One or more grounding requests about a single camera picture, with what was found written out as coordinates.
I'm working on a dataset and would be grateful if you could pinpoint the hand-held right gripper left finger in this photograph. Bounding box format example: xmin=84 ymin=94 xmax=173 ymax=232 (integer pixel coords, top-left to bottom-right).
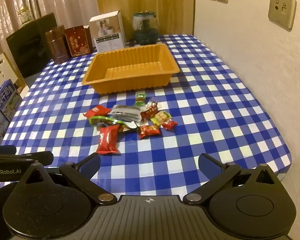
xmin=24 ymin=152 xmax=118 ymax=205

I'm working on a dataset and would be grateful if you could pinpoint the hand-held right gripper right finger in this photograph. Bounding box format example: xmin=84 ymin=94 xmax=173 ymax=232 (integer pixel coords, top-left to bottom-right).
xmin=182 ymin=152 xmax=277 ymax=205

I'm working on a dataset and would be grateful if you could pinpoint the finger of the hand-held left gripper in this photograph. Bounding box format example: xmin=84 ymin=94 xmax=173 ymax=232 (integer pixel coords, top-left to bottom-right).
xmin=0 ymin=145 xmax=17 ymax=154
xmin=0 ymin=151 xmax=54 ymax=167

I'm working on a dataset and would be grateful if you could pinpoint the large red snack packet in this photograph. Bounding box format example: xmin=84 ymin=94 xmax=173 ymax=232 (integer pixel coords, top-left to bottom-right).
xmin=95 ymin=124 xmax=119 ymax=155

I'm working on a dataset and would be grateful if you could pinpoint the silver white snack pouch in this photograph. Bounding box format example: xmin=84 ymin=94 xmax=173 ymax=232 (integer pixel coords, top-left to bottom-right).
xmin=89 ymin=116 xmax=138 ymax=132

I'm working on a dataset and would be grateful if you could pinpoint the small red candy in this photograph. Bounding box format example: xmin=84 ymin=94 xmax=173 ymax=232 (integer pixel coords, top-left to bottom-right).
xmin=161 ymin=120 xmax=178 ymax=131

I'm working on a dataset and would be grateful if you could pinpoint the dark clear snack packet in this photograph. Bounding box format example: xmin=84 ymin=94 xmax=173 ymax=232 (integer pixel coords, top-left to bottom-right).
xmin=107 ymin=104 xmax=142 ymax=123

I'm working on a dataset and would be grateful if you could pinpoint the yellow green candy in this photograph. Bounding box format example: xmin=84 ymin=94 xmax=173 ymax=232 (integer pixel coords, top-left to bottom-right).
xmin=150 ymin=110 xmax=172 ymax=126

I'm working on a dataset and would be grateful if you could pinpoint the red labelled snack packet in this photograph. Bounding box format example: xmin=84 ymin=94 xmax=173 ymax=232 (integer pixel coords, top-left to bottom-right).
xmin=140 ymin=97 xmax=159 ymax=121

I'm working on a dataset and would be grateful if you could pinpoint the small green snack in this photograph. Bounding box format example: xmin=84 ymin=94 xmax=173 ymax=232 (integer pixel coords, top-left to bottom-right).
xmin=135 ymin=92 xmax=147 ymax=106

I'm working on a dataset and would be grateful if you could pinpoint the orange plastic tray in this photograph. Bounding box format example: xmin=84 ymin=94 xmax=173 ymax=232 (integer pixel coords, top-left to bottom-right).
xmin=82 ymin=43 xmax=180 ymax=95

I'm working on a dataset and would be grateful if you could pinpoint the blue checked tablecloth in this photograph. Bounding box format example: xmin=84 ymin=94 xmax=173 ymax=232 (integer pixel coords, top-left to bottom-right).
xmin=0 ymin=34 xmax=293 ymax=198

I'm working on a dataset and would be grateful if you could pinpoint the blue milk carton box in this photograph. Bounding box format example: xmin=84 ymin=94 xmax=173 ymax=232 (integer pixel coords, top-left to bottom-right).
xmin=0 ymin=79 xmax=22 ymax=123

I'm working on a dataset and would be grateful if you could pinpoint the white wooden chair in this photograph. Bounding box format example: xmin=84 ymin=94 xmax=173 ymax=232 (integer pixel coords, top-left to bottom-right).
xmin=0 ymin=52 xmax=19 ymax=90

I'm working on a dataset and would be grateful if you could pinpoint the black flat panel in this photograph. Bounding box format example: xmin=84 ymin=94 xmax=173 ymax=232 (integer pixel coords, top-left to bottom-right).
xmin=6 ymin=12 xmax=58 ymax=78

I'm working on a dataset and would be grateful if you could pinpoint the brown metal tin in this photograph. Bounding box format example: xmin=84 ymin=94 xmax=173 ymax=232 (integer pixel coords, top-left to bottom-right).
xmin=45 ymin=25 xmax=70 ymax=65

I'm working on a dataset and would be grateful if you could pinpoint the red gold printed box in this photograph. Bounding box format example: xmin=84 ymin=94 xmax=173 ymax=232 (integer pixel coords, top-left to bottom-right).
xmin=64 ymin=25 xmax=93 ymax=57

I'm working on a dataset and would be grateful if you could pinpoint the white humidifier box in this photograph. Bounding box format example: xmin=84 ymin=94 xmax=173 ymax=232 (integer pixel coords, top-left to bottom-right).
xmin=89 ymin=10 xmax=127 ymax=53

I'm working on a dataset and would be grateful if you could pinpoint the small jar with lid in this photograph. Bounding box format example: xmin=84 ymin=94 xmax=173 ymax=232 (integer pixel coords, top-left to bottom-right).
xmin=20 ymin=8 xmax=32 ymax=27

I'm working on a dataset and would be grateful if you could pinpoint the glass jar green lid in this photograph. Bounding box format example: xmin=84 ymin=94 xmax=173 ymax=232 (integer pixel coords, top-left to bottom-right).
xmin=132 ymin=11 xmax=159 ymax=46

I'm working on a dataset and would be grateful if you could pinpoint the beige curtain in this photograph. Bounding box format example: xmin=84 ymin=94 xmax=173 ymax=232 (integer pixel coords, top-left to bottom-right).
xmin=0 ymin=0 xmax=99 ymax=53

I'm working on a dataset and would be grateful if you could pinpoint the wooden panel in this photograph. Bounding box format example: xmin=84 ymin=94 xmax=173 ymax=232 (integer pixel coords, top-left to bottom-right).
xmin=94 ymin=0 xmax=196 ymax=41

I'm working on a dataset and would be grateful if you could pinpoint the beige network wall plate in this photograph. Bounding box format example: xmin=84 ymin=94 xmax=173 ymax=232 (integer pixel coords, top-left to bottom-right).
xmin=267 ymin=0 xmax=297 ymax=30

